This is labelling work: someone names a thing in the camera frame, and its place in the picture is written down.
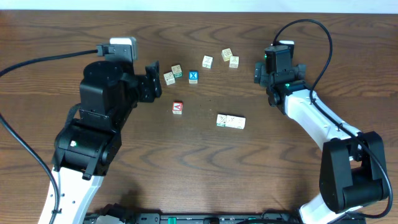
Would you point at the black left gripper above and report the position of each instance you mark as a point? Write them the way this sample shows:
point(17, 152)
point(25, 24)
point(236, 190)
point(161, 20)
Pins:
point(142, 94)

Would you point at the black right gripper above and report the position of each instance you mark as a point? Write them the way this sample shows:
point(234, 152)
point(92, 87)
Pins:
point(261, 76)

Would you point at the wooden block yellow violin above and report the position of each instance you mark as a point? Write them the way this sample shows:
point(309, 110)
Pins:
point(231, 121)

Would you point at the wooden block green edge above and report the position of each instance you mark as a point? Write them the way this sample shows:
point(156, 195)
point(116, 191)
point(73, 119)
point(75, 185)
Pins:
point(221, 120)

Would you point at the wooden block green L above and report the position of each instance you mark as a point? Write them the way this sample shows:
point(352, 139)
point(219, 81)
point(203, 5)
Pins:
point(240, 122)

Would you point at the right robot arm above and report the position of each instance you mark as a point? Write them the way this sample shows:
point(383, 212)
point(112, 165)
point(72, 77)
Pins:
point(353, 176)

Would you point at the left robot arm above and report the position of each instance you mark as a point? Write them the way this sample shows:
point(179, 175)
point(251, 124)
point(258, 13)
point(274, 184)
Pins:
point(91, 136)

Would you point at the wooden block green letter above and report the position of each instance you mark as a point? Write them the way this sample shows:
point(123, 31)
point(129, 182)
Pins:
point(169, 78)

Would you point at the wooden block green side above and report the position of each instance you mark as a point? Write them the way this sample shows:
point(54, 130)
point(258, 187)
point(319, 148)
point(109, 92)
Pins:
point(177, 71)

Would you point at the wooden block red A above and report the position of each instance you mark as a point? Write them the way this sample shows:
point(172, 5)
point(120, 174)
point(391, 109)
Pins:
point(177, 107)

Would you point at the wooden block blue X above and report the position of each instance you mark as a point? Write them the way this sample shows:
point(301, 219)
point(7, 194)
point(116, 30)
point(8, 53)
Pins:
point(193, 77)

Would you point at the wooden block red side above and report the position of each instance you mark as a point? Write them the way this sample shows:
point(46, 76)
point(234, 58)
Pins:
point(233, 62)

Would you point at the wooden block yellow side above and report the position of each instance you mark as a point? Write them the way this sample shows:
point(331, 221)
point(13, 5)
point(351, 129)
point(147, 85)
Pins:
point(226, 54)

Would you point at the wooden block umbrella drawing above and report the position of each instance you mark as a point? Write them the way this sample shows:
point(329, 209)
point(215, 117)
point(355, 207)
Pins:
point(207, 61)

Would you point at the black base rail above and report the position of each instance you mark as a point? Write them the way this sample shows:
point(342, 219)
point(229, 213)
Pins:
point(118, 214)

